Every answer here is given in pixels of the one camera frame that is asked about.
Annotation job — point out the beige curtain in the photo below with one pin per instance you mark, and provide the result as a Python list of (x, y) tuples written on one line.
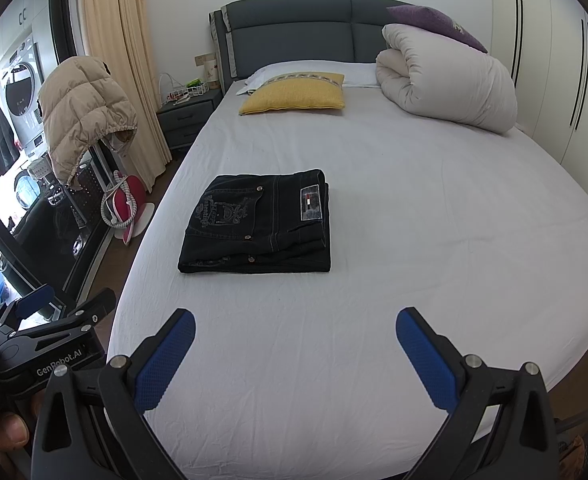
[(124, 60)]

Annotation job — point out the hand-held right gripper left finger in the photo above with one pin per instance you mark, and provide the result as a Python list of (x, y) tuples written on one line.
[(166, 360)]

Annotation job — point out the white wardrobe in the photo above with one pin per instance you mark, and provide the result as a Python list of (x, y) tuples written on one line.
[(553, 60)]

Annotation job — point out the white bed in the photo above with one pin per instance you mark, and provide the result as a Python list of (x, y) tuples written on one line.
[(373, 260)]

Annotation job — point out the white washing machine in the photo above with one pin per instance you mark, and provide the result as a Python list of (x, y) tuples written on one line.
[(21, 95)]

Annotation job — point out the dark grey nightstand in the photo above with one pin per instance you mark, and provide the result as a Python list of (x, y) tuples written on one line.
[(184, 120)]

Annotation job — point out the white pillow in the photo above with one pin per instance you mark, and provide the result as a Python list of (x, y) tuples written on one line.
[(358, 74)]

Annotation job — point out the grey upholstered headboard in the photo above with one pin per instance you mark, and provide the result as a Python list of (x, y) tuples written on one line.
[(294, 35)]

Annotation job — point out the white folded duvet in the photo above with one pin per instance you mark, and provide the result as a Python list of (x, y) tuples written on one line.
[(448, 85)]

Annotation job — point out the black denim pants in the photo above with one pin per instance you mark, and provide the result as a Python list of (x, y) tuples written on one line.
[(234, 240)]

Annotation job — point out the beige puffer jacket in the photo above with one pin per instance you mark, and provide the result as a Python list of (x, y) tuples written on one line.
[(84, 115)]

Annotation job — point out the red and white appliance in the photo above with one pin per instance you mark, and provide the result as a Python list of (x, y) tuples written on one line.
[(126, 205)]

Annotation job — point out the black perforated chair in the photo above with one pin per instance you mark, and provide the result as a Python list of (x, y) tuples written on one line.
[(86, 210)]

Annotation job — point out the person's left hand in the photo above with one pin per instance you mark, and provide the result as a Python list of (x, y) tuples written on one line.
[(4, 435)]

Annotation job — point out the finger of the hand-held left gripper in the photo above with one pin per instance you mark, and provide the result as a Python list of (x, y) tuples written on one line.
[(96, 305), (36, 300)]

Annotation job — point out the wall socket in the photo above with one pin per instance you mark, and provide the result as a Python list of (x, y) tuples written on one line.
[(205, 60)]

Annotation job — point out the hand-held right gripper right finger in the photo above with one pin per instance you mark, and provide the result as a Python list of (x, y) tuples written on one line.
[(426, 360)]

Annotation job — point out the brown bag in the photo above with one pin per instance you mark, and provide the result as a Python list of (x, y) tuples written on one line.
[(573, 455)]

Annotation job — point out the purple pillow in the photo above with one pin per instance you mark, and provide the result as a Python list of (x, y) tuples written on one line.
[(433, 20)]

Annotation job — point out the yellow pillow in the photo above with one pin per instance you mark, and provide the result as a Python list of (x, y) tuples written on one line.
[(294, 95)]

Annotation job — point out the white cup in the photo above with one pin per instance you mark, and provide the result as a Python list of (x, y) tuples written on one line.
[(210, 71)]

